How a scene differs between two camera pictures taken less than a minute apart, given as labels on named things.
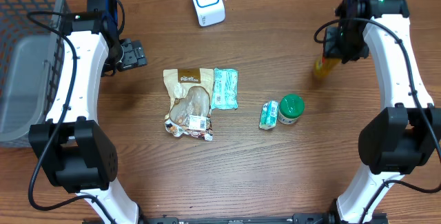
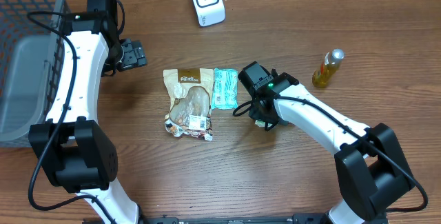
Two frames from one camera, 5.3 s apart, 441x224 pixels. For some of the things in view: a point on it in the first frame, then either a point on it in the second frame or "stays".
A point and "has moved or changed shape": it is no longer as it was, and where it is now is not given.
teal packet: x=224 y=95 stays
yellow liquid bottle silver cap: x=323 y=67 has moved or changed shape
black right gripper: x=332 y=45 → x=260 y=114
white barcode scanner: x=208 y=1 stays
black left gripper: x=136 y=54 stays
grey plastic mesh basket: x=31 y=51 stays
